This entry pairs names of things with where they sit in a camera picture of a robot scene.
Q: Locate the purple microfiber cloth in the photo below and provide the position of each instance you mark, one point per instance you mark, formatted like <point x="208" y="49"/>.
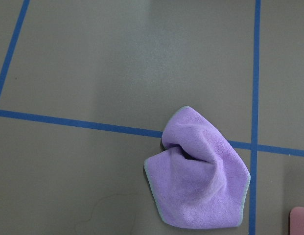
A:
<point x="198" y="181"/>

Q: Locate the pink plastic tray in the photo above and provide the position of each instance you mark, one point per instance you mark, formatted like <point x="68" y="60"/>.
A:
<point x="296" y="221"/>

